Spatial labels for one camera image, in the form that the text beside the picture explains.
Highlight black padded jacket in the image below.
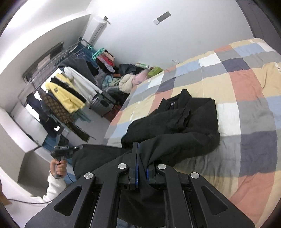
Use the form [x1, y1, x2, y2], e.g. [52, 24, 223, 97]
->
[72, 89, 220, 227]

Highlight white sleeved left forearm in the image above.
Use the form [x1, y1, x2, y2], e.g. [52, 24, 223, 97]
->
[31, 172, 66, 204]

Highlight metal clothes rack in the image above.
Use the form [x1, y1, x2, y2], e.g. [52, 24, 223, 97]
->
[18, 39, 90, 106]

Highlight teal clothes hanger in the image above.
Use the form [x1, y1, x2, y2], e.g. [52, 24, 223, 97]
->
[87, 45, 105, 61]

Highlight red hanging clothes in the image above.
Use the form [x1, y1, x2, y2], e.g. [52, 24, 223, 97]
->
[96, 52, 115, 73]

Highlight dark clothes pile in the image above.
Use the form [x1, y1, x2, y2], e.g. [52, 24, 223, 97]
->
[118, 64, 144, 76]

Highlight person's left hand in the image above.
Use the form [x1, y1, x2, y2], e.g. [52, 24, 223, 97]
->
[50, 159, 67, 178]

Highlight brown patterned hanging garment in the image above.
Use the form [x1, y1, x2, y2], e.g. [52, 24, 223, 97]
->
[38, 88, 90, 142]

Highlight grey suitcase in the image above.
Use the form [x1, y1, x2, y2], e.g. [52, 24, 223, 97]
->
[90, 91, 121, 117]

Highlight cream fleece garment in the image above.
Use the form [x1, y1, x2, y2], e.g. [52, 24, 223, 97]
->
[119, 74, 137, 94]

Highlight pink plush garment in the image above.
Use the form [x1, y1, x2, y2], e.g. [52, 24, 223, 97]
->
[132, 69, 150, 86]

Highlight green tissue box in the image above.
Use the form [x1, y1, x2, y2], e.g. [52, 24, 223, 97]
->
[147, 66, 163, 78]

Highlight patchwork checkered bed quilt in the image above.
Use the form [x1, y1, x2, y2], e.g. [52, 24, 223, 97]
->
[103, 38, 280, 227]

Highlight wall switch panel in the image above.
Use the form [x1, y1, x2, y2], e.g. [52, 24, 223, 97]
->
[153, 11, 171, 25]

